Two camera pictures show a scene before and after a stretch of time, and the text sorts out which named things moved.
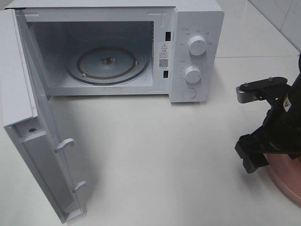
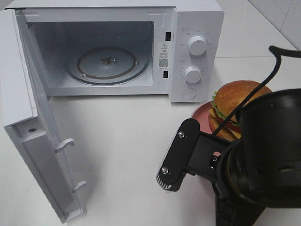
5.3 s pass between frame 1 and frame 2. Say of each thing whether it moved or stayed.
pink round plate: moved
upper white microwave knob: stayed
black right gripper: moved
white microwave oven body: stayed
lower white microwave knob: stayed
